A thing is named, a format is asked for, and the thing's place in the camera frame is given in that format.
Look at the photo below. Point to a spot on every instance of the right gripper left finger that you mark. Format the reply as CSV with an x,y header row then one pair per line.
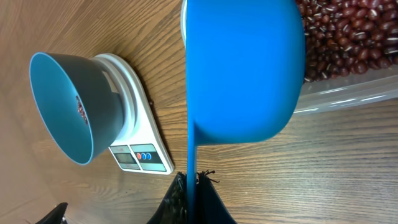
x,y
173,207

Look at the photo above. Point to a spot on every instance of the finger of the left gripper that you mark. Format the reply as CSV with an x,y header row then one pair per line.
x,y
55,216

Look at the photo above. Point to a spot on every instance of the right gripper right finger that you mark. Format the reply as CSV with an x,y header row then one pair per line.
x,y
209,207

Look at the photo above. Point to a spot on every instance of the blue plastic measuring scoop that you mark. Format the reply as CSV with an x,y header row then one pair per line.
x,y
245,64

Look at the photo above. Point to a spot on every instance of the white digital kitchen scale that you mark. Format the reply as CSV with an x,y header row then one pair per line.
x,y
139,146

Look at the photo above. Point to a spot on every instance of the red beans in bowl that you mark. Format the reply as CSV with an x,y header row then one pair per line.
x,y
81,110

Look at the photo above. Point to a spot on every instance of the teal round bowl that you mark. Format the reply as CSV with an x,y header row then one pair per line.
x,y
55,80

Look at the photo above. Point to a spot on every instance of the clear plastic food container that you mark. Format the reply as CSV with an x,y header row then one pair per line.
x,y
350,91

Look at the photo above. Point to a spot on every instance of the red adzuki beans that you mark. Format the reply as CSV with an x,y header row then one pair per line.
x,y
346,37

